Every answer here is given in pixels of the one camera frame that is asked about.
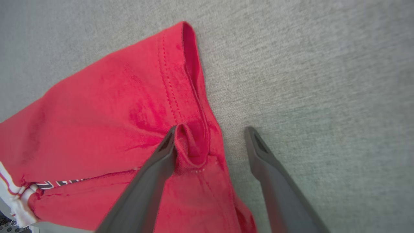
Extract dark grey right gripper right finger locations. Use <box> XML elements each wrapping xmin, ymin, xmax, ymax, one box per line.
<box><xmin>244</xmin><ymin>126</ymin><xmax>331</xmax><ymax>233</ymax></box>

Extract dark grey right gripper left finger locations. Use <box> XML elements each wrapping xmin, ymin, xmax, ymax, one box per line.
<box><xmin>95</xmin><ymin>126</ymin><xmax>178</xmax><ymax>233</ymax></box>

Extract red and white jersey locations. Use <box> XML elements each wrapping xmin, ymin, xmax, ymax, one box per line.
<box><xmin>0</xmin><ymin>21</ymin><xmax>258</xmax><ymax>233</ymax></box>

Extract grey fabric sofa cushion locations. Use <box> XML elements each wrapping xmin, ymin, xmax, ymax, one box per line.
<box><xmin>0</xmin><ymin>0</ymin><xmax>414</xmax><ymax>233</ymax></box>

